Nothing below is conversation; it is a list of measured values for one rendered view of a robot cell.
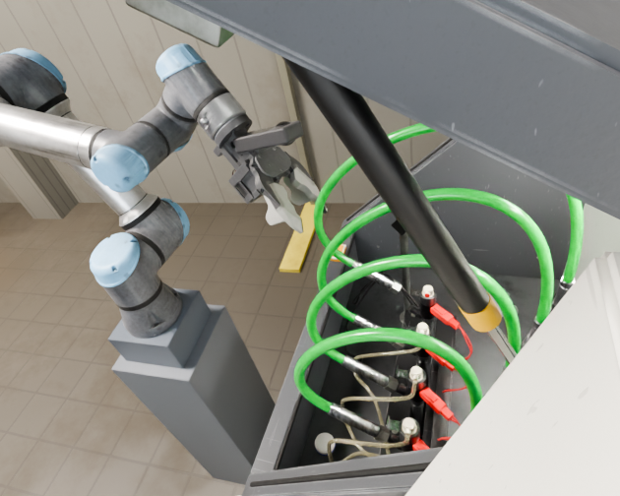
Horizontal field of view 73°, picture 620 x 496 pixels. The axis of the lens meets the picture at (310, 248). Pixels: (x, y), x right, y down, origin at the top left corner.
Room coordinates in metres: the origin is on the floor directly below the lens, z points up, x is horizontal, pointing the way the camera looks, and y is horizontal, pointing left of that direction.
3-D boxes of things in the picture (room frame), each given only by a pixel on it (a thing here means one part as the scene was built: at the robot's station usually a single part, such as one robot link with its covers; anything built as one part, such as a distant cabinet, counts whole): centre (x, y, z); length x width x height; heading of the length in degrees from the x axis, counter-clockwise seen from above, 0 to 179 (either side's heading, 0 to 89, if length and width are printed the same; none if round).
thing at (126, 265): (0.78, 0.43, 1.07); 0.13 x 0.12 x 0.14; 148
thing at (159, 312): (0.78, 0.43, 0.95); 0.15 x 0.15 x 0.10
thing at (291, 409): (0.57, 0.03, 0.87); 0.62 x 0.04 x 0.16; 153
